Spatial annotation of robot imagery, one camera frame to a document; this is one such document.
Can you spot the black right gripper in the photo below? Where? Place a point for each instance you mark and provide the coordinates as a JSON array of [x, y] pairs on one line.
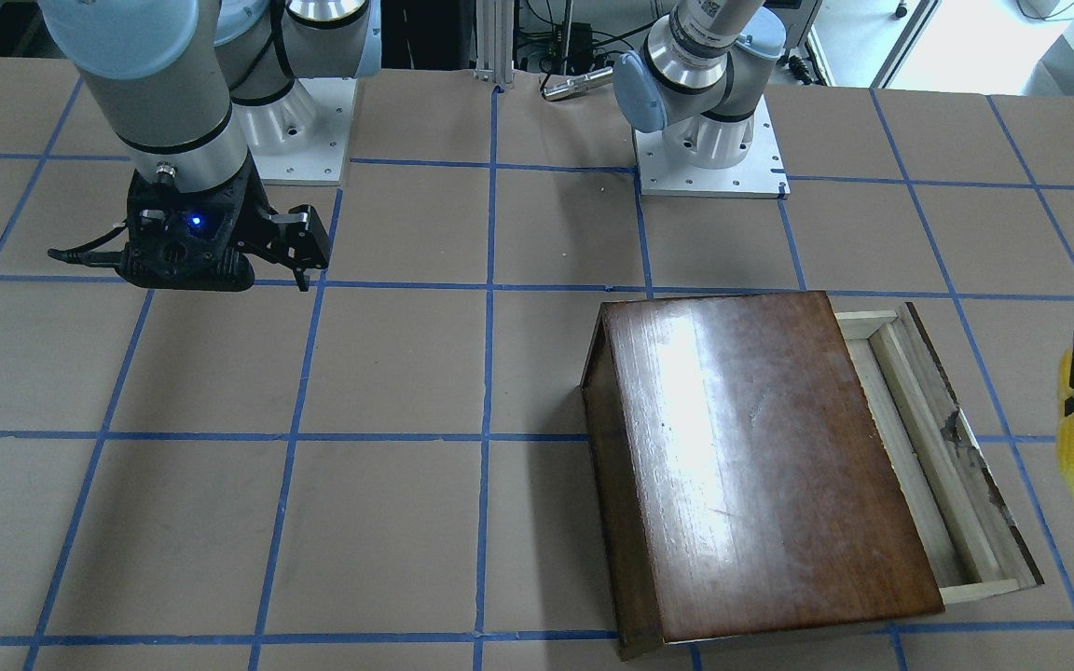
[[255, 215]]

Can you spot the light wooden drawer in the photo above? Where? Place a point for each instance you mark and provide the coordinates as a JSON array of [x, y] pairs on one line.
[[973, 545]]

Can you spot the brown wooden drawer cabinet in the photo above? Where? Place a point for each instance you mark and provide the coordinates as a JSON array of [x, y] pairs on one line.
[[744, 488]]

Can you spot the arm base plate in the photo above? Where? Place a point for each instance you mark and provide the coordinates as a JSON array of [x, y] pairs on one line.
[[703, 157], [302, 138]]

